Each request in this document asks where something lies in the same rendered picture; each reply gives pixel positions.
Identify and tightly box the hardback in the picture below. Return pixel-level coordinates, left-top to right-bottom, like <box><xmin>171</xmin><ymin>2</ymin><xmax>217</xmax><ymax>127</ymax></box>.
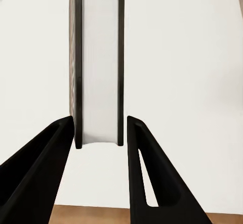
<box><xmin>68</xmin><ymin>0</ymin><xmax>125</xmax><ymax>149</ymax></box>

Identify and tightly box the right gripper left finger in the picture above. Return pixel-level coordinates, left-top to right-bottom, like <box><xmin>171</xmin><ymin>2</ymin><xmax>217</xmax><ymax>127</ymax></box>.
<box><xmin>0</xmin><ymin>116</ymin><xmax>74</xmax><ymax>224</ymax></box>

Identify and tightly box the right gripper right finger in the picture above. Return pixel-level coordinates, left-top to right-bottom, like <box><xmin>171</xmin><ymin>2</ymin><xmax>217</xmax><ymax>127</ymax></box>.
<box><xmin>127</xmin><ymin>116</ymin><xmax>213</xmax><ymax>224</ymax></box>

